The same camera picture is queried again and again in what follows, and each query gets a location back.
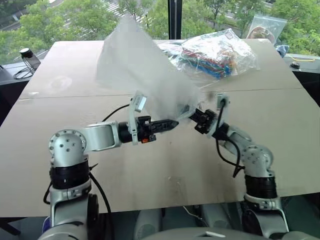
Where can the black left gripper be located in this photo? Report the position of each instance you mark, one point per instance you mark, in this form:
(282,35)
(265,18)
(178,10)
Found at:
(145,128)

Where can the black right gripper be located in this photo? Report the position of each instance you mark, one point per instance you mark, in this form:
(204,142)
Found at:
(206,121)

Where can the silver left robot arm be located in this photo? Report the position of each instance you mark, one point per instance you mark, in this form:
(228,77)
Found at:
(100,135)

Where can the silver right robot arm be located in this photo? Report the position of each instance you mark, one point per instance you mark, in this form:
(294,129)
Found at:
(257,157)

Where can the clear bag of colourful items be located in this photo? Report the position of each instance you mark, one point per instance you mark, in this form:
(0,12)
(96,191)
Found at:
(220,53)

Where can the clear zip bag brown contents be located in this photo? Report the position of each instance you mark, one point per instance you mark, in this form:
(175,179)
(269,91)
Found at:
(265,28)

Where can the flat clear plastic package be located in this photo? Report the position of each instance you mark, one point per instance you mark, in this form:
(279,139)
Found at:
(170,48)

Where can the blue cloth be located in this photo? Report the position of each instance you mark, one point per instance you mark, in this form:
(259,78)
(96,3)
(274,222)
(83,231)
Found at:
(282,50)

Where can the small black round object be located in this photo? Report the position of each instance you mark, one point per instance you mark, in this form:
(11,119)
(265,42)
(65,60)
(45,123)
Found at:
(295,65)

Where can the black desk device with stand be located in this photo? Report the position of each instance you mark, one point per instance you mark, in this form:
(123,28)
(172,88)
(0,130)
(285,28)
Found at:
(30,59)

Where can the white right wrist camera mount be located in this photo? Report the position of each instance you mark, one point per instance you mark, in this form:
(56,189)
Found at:
(223,110)

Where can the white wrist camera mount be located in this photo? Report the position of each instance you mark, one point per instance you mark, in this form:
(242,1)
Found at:
(223,110)
(137,105)

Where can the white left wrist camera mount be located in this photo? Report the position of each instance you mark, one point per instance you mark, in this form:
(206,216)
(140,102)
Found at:
(137,105)

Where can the black window frame post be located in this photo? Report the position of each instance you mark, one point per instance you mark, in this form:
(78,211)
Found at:
(175,18)

